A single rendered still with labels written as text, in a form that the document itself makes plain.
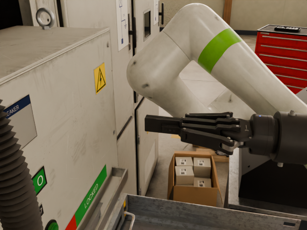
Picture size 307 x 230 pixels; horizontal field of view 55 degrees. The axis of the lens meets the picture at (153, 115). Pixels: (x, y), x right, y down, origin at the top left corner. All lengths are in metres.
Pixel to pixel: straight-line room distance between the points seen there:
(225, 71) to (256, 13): 7.77
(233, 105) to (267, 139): 0.52
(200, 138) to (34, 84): 0.29
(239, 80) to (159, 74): 0.19
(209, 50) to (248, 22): 7.77
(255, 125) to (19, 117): 0.37
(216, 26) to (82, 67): 0.35
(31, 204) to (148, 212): 0.68
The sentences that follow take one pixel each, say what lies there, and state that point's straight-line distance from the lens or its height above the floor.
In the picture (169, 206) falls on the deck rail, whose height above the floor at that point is 0.89.
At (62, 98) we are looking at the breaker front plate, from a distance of 0.47.
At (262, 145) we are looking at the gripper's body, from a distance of 0.55.
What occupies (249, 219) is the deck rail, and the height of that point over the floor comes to 0.89.
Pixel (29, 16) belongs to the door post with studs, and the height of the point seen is 1.40.
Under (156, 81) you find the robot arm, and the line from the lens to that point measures 0.74.
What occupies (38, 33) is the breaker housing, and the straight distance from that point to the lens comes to 0.64.
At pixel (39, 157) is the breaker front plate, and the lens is 0.44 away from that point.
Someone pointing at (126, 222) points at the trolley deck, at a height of 0.85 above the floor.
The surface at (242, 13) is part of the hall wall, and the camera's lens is 8.44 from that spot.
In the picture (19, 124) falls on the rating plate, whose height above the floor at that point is 1.33.
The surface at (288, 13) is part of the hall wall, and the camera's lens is 8.58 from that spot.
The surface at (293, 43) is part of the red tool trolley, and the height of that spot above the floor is 0.84.
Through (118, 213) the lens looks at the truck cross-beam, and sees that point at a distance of 0.82.
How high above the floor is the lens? 1.50
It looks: 26 degrees down
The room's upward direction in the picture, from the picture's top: straight up
